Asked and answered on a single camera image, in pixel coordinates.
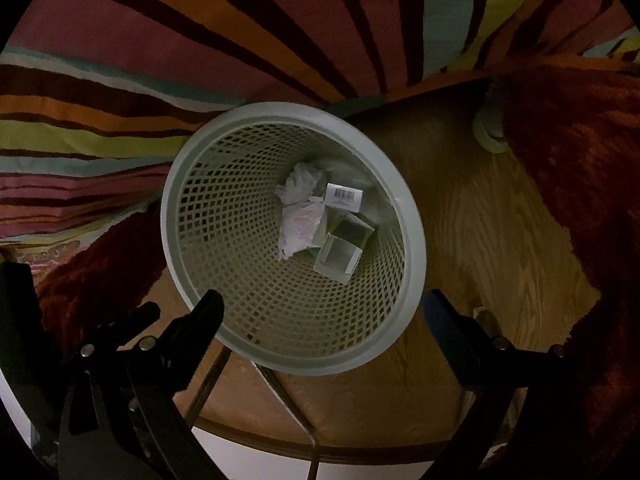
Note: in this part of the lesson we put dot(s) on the red shaggy rug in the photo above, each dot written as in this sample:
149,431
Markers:
100,265
575,160

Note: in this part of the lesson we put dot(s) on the white paper ball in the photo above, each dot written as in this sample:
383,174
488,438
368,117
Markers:
300,181

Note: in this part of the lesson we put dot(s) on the white round object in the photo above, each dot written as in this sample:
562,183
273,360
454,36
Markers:
487,132

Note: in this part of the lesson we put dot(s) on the green cardboard box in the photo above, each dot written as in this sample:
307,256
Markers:
352,229

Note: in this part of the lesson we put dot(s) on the white plastic mesh basket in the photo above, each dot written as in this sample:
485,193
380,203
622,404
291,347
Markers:
250,310

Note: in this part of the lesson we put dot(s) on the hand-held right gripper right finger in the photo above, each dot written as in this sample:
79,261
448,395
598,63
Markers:
450,340

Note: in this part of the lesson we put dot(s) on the thin metal rods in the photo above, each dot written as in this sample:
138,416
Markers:
313,460

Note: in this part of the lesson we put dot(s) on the floral patterned bed skirt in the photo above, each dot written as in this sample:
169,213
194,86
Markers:
50,255

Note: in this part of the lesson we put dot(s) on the white and green box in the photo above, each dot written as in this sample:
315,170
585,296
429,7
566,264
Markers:
337,256

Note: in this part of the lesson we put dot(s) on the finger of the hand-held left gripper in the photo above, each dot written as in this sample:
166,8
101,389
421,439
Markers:
140,316

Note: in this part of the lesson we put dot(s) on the white wrapper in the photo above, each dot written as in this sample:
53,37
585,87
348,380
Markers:
300,230

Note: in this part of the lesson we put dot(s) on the striped colourful bed sheet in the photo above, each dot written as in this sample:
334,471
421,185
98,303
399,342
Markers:
200,35

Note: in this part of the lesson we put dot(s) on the white box with barcode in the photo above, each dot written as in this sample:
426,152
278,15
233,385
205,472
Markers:
344,195

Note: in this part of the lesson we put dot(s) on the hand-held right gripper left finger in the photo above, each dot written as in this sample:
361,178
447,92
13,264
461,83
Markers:
200,330

